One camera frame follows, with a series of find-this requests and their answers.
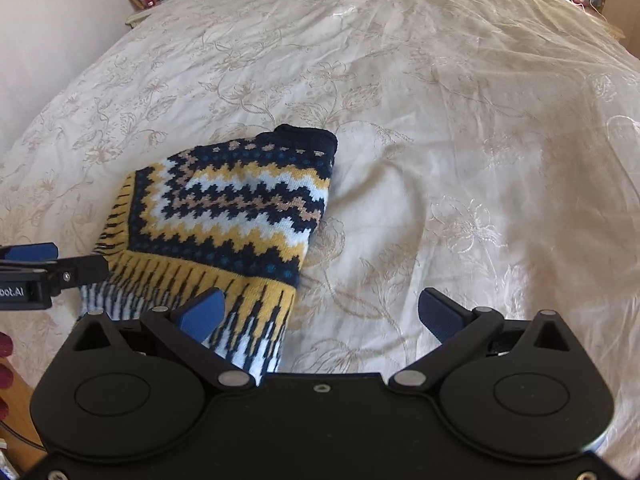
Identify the cream floral bedspread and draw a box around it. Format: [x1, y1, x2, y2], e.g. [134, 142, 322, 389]
[1, 0, 639, 478]

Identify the navy yellow patterned knit sweater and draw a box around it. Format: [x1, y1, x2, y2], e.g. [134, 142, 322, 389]
[80, 124, 337, 377]

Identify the white bedside table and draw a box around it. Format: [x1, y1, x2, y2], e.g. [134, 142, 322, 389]
[125, 6, 156, 29]

